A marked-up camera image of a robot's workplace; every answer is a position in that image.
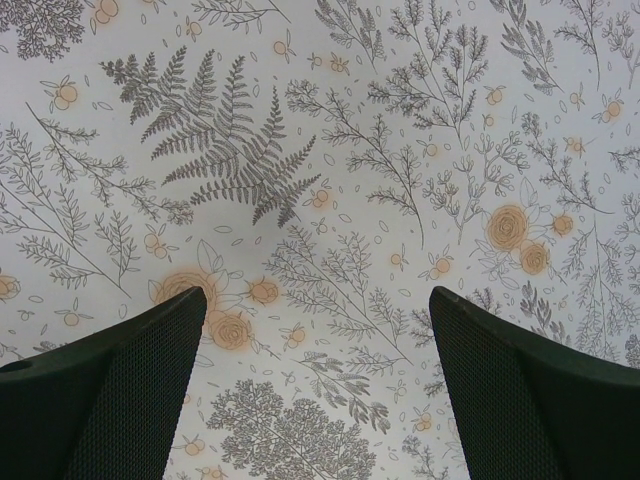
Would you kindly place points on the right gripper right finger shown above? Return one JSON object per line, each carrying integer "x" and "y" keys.
{"x": 527, "y": 407}

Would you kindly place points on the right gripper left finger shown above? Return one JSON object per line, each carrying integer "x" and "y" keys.
{"x": 105, "y": 406}

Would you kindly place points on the floral table mat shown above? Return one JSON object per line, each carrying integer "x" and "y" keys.
{"x": 317, "y": 168}

